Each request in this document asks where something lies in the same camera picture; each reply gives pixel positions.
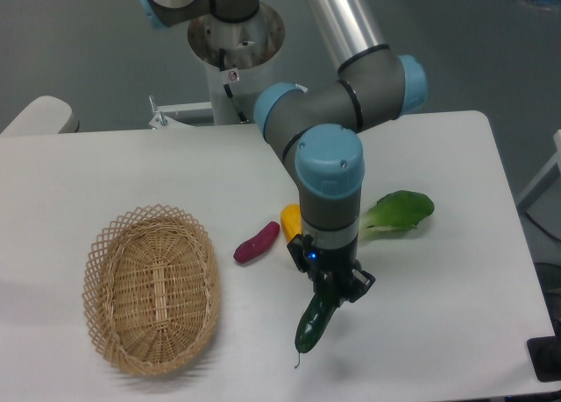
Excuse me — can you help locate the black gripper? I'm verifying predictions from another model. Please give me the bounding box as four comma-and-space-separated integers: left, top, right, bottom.
287, 234, 376, 308

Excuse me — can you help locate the green cucumber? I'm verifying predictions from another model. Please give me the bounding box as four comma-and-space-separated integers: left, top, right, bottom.
295, 292, 337, 369

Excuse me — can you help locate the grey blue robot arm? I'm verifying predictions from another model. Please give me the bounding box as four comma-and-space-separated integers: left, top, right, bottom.
139, 0, 427, 305

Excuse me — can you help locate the yellow bell pepper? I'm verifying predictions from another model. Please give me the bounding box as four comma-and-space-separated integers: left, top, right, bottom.
280, 204, 302, 243

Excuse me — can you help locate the green bok choy leaf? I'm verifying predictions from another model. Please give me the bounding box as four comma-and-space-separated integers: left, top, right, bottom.
359, 190, 435, 240

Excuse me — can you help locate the purple sweet potato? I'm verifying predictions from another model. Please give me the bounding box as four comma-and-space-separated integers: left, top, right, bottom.
233, 221, 281, 264

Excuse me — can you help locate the woven wicker basket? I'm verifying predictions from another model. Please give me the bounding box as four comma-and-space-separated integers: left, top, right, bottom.
82, 204, 221, 377

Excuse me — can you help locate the black device at edge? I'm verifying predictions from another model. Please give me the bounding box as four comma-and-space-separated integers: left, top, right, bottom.
527, 336, 560, 383

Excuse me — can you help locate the white furniture leg right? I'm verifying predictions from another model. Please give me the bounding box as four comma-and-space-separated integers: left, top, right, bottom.
515, 130, 560, 213

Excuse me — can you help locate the white chair armrest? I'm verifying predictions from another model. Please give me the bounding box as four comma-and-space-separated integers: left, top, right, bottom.
1, 95, 80, 138

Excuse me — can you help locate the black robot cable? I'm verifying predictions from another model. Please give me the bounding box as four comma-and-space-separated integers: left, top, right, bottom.
217, 46, 250, 124

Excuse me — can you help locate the white metal base frame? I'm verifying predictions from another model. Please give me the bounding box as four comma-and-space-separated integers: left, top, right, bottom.
148, 95, 214, 130

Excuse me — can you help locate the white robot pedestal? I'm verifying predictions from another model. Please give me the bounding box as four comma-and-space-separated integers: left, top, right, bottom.
188, 3, 285, 125

